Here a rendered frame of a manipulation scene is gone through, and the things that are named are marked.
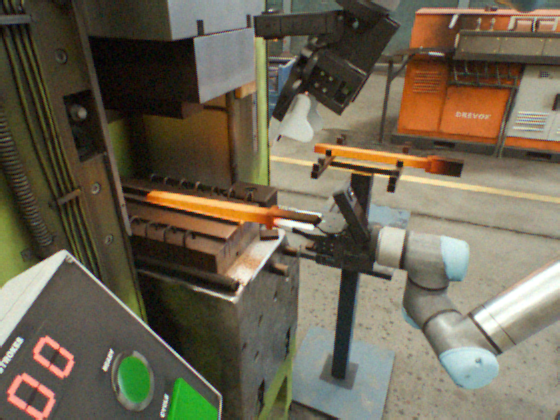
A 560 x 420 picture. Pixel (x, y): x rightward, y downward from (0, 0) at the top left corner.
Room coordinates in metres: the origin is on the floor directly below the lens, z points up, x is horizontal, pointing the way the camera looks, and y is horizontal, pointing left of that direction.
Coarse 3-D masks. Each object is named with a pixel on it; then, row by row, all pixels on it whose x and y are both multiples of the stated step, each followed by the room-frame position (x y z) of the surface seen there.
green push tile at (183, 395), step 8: (176, 384) 0.28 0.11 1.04; (184, 384) 0.28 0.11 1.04; (176, 392) 0.27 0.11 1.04; (184, 392) 0.27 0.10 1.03; (192, 392) 0.28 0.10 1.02; (176, 400) 0.26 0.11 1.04; (184, 400) 0.27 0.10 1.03; (192, 400) 0.27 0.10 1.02; (200, 400) 0.28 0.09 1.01; (176, 408) 0.25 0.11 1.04; (184, 408) 0.26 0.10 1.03; (192, 408) 0.26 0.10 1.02; (200, 408) 0.27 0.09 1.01; (208, 408) 0.28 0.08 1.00; (168, 416) 0.24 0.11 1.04; (176, 416) 0.24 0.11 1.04; (184, 416) 0.25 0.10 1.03; (192, 416) 0.26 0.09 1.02; (200, 416) 0.26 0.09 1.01; (208, 416) 0.27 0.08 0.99; (216, 416) 0.28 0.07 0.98
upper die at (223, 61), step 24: (96, 48) 0.67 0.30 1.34; (120, 48) 0.66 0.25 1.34; (144, 48) 0.64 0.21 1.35; (168, 48) 0.62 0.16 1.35; (192, 48) 0.60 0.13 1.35; (216, 48) 0.66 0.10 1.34; (240, 48) 0.74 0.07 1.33; (96, 72) 0.68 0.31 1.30; (120, 72) 0.66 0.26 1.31; (144, 72) 0.64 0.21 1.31; (168, 72) 0.62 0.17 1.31; (192, 72) 0.61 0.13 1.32; (216, 72) 0.65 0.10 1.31; (240, 72) 0.73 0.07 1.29; (144, 96) 0.64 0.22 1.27; (168, 96) 0.63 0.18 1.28; (192, 96) 0.61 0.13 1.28; (216, 96) 0.65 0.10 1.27
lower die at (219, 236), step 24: (168, 192) 0.85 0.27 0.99; (192, 192) 0.84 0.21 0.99; (144, 216) 0.73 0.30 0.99; (168, 216) 0.73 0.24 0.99; (192, 216) 0.73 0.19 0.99; (216, 216) 0.72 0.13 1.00; (144, 240) 0.67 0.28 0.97; (168, 240) 0.65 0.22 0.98; (192, 240) 0.65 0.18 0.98; (216, 240) 0.65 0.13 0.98; (240, 240) 0.70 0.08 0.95; (192, 264) 0.62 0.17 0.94; (216, 264) 0.60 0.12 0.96
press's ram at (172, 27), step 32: (96, 0) 0.60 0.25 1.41; (128, 0) 0.58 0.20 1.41; (160, 0) 0.56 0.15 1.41; (192, 0) 0.61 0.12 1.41; (224, 0) 0.69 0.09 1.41; (256, 0) 0.80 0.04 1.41; (96, 32) 0.61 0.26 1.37; (128, 32) 0.58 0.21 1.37; (160, 32) 0.56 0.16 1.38; (192, 32) 0.60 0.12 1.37
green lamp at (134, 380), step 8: (128, 360) 0.26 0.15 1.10; (136, 360) 0.27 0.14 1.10; (120, 368) 0.25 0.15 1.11; (128, 368) 0.25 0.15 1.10; (136, 368) 0.26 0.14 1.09; (144, 368) 0.27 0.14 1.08; (120, 376) 0.24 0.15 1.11; (128, 376) 0.24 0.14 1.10; (136, 376) 0.25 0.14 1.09; (144, 376) 0.26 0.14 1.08; (120, 384) 0.23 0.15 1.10; (128, 384) 0.24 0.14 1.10; (136, 384) 0.24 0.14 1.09; (144, 384) 0.25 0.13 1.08; (128, 392) 0.23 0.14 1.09; (136, 392) 0.24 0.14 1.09; (144, 392) 0.24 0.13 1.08; (136, 400) 0.23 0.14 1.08
